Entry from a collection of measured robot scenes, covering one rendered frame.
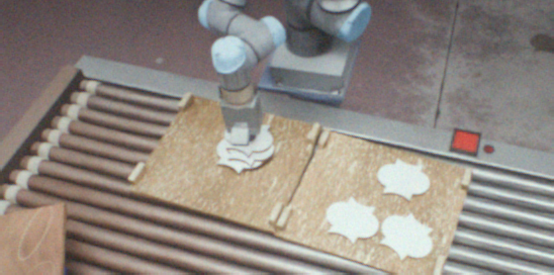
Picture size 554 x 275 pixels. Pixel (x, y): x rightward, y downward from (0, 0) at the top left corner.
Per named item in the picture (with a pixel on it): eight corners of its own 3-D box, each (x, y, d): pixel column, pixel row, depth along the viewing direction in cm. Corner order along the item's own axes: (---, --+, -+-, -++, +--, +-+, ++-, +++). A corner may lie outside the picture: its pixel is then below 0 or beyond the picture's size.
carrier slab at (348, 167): (327, 134, 167) (326, 130, 166) (472, 174, 158) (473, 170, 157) (275, 236, 148) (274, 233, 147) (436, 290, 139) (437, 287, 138)
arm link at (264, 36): (252, 3, 145) (220, 28, 140) (287, 22, 141) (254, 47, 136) (257, 29, 152) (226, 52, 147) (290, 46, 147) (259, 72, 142)
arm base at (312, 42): (287, 23, 189) (283, -3, 181) (335, 24, 188) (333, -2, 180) (280, 56, 180) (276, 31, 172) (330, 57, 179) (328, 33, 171)
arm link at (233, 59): (253, 42, 134) (227, 63, 131) (260, 76, 143) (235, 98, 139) (229, 28, 137) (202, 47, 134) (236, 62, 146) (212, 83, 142)
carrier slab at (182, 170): (192, 98, 176) (190, 94, 175) (323, 131, 168) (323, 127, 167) (130, 192, 157) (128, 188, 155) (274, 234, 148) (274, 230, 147)
